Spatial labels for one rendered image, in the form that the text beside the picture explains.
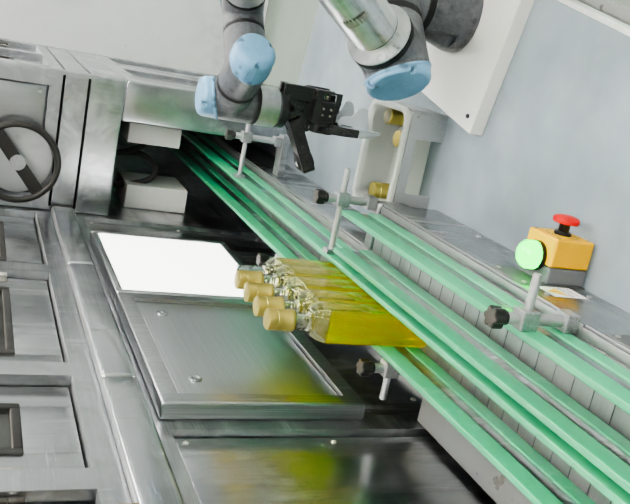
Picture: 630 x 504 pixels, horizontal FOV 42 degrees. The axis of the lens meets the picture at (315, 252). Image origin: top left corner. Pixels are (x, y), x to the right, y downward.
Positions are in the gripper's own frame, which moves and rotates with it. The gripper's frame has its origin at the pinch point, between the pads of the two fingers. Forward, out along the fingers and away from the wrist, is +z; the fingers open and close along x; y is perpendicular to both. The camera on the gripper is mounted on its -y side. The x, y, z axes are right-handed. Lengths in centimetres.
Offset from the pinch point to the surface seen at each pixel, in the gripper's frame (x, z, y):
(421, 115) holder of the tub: -7.3, 6.9, 6.3
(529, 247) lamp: -55, 2, -5
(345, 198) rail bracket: -11.9, -7.4, -10.9
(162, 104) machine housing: 74, -25, -11
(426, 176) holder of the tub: -7.5, 11.3, -5.4
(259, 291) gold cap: -26.7, -26.5, -25.2
